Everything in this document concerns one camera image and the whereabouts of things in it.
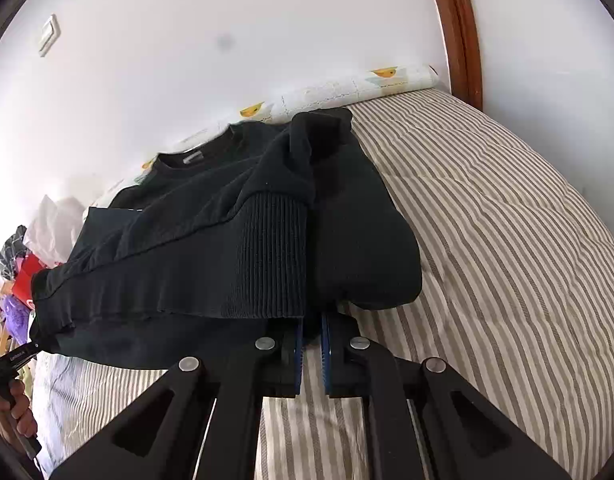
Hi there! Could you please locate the black sweatshirt with white print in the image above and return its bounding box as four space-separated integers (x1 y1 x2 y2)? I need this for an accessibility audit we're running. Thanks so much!
30 108 422 370

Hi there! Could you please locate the person's left hand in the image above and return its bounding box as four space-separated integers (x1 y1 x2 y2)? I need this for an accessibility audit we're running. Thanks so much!
0 379 38 445

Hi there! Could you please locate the purple cloth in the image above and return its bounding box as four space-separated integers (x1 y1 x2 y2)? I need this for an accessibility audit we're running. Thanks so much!
0 295 30 344

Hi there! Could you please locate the red bag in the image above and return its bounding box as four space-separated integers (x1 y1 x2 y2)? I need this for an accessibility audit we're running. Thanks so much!
12 254 48 310

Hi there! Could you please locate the dark checkered cloth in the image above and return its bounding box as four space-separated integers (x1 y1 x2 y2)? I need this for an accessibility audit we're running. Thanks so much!
0 226 30 281

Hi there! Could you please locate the white cloth on pile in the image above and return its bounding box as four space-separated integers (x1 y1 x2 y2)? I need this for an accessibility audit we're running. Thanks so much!
24 196 86 268

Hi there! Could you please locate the striped beige quilted bedspread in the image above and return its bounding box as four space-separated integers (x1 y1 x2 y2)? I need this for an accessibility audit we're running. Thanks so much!
32 89 614 479

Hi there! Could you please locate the white rolled mat with pattern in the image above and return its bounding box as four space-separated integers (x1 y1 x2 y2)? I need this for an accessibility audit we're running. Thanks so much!
81 63 441 221

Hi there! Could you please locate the white wall switch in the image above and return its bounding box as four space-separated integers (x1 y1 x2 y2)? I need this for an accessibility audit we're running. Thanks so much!
38 14 60 58

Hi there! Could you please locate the brown wooden door frame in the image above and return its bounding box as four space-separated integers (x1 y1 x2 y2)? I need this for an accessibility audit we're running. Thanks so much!
435 0 483 110

